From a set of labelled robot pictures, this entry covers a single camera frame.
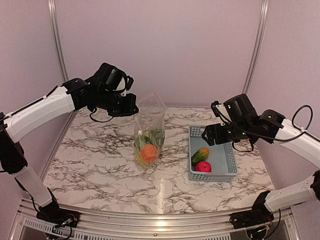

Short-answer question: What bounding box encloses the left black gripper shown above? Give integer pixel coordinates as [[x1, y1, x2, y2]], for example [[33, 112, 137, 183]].
[[95, 88, 139, 117]]

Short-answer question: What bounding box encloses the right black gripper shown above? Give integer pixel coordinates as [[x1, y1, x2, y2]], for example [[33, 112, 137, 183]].
[[202, 121, 253, 146]]

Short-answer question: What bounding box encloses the grey plastic basket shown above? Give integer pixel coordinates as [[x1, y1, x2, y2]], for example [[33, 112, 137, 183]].
[[188, 125, 238, 182]]

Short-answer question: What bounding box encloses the green orange toy cucumber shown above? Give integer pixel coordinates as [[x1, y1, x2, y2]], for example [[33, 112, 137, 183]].
[[191, 147, 210, 167]]

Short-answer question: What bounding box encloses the red toy apple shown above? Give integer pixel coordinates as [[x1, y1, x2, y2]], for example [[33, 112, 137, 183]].
[[194, 161, 212, 173]]

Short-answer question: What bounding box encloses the clear zip top bag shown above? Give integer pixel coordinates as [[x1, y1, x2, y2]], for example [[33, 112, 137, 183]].
[[133, 92, 166, 168]]

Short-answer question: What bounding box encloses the green toy cabbage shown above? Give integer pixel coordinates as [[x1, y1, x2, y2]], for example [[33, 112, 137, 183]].
[[134, 135, 147, 152]]

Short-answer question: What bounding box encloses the green toy bell pepper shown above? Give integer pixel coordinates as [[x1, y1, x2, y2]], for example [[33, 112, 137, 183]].
[[149, 128, 165, 148]]

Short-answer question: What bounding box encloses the yellow toy banana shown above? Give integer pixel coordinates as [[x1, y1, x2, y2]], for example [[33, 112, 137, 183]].
[[135, 152, 151, 167]]

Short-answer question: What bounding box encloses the orange toy orange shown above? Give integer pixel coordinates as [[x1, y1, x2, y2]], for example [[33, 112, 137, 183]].
[[140, 143, 158, 163]]

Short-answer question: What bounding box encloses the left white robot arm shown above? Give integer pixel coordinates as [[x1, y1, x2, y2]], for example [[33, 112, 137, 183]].
[[0, 75, 139, 223]]

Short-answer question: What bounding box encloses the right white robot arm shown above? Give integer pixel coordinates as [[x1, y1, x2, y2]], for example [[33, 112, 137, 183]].
[[201, 104, 320, 229]]

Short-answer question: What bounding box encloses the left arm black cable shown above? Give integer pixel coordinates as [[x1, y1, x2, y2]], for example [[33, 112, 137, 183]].
[[89, 108, 113, 123]]

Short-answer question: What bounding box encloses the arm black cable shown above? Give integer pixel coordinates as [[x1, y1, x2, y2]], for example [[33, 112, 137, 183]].
[[89, 108, 113, 123], [272, 104, 314, 143]]

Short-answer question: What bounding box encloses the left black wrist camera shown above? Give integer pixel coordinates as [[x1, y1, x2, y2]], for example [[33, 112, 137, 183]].
[[85, 62, 134, 96]]

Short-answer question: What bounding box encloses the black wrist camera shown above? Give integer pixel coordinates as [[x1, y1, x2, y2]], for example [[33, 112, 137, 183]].
[[210, 93, 259, 124], [85, 62, 134, 96]]

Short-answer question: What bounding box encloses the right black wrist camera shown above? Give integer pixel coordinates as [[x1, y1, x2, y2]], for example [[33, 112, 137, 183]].
[[210, 93, 259, 124]]

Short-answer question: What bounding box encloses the front aluminium rail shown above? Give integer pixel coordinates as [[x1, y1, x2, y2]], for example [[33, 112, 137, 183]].
[[8, 198, 301, 240]]

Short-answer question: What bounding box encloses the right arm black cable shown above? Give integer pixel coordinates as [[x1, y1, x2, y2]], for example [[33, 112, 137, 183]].
[[272, 104, 314, 143]]

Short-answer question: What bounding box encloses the left aluminium frame post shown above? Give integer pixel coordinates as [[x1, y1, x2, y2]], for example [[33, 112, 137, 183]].
[[47, 0, 69, 83]]

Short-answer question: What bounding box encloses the aluminium frame post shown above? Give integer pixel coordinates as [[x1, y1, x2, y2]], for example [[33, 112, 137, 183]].
[[47, 0, 69, 83], [242, 0, 270, 95]]

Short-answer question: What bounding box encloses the right aluminium frame post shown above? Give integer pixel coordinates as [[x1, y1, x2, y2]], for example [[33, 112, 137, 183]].
[[242, 0, 270, 95]]

